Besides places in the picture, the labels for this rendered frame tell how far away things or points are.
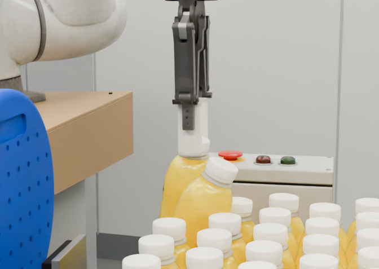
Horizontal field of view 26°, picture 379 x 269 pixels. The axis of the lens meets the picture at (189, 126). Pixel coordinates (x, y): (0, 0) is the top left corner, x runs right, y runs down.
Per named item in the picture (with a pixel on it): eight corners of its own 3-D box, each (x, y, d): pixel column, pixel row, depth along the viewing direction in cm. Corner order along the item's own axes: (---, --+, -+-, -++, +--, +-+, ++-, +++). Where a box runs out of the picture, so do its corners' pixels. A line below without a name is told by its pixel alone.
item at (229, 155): (220, 156, 122) (220, 148, 122) (243, 157, 122) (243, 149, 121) (216, 161, 119) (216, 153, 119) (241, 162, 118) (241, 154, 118)
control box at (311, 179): (202, 214, 128) (202, 149, 126) (332, 221, 124) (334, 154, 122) (190, 233, 118) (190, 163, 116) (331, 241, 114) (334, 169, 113)
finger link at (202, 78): (177, 17, 106) (179, 14, 107) (182, 98, 110) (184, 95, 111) (207, 17, 105) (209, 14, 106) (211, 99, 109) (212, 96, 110)
